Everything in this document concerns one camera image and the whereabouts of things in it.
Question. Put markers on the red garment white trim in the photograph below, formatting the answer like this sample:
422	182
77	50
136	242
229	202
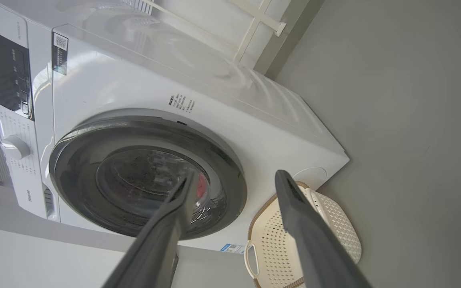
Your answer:
202	188

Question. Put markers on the blue energy sticker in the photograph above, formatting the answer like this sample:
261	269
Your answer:
231	248

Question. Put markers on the dark washing machine display panel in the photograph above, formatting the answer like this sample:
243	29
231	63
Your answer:
8	72

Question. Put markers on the QR code sticker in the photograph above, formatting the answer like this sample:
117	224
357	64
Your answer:
60	52

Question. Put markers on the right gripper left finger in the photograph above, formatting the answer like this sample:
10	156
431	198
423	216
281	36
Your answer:
158	240

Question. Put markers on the cream laundry basket brown rim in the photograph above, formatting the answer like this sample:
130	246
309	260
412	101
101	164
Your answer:
270	240

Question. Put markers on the white washing machine dial knob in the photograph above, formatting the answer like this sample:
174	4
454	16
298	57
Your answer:
14	147

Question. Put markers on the dark round glass washer door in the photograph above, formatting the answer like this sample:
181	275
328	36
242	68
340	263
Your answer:
74	168

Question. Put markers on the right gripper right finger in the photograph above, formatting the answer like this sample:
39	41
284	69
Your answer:
310	240

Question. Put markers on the white front-load washing machine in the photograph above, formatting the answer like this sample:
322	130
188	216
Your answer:
134	88

